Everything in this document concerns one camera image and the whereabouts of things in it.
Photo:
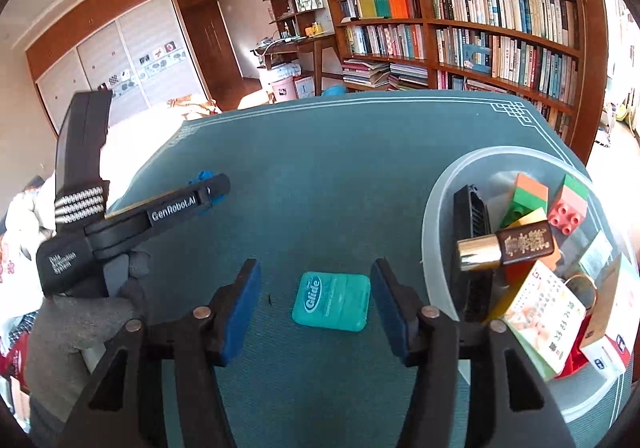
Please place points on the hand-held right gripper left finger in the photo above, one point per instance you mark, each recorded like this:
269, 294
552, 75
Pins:
242, 314

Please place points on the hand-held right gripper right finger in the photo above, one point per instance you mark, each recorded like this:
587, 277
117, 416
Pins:
387, 314

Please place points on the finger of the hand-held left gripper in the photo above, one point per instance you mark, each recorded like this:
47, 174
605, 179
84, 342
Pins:
170, 215

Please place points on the teal dental floss case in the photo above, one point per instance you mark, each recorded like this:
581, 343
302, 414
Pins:
330, 300

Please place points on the clear plastic bowl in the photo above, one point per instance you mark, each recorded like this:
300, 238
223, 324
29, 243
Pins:
440, 208

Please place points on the green orange toy block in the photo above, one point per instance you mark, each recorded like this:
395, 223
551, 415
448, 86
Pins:
525, 195

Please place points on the pink green toy block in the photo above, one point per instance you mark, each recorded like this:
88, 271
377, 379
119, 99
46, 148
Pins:
567, 218

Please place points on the white baby wash box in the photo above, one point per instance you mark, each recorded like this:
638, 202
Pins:
607, 353

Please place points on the teal desktop mat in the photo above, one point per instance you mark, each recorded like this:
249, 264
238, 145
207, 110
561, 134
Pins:
325, 178

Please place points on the person's left hand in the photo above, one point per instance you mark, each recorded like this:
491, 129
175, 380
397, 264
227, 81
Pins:
75, 343

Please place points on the white bedding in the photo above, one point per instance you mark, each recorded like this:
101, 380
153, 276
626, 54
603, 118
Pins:
132, 143

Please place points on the brown printed blanket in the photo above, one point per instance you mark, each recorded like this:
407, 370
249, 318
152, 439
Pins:
192, 107

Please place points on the black comb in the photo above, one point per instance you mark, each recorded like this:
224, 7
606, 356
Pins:
470, 213

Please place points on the wardrobe with white sliding doors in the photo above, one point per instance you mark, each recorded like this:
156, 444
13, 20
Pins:
150, 28

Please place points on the printed paper packet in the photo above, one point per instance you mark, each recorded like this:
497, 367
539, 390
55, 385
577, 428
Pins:
540, 323

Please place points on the brown bottle with gold cap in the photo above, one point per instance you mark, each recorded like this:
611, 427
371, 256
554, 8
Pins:
525, 243

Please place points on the pink bin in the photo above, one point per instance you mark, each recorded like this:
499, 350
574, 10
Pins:
282, 89

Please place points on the dark brown door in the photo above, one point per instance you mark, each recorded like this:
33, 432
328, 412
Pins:
210, 43

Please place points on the yellow toy block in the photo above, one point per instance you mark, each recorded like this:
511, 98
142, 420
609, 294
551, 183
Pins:
535, 219

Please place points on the red packet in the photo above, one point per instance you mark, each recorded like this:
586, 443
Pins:
577, 353

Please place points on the small white packet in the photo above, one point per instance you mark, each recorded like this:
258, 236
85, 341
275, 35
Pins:
595, 253

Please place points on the wooden desk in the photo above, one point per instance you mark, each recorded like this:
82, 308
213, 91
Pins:
310, 40

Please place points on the yellow mug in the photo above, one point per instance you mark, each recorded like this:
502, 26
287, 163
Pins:
314, 29

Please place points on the stack of lying books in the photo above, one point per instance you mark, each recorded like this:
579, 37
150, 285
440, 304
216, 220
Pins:
385, 74

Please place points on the large wooden bookcase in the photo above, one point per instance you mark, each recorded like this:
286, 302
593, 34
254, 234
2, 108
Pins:
425, 28

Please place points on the row of colourful books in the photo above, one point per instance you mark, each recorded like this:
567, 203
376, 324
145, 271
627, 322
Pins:
385, 5

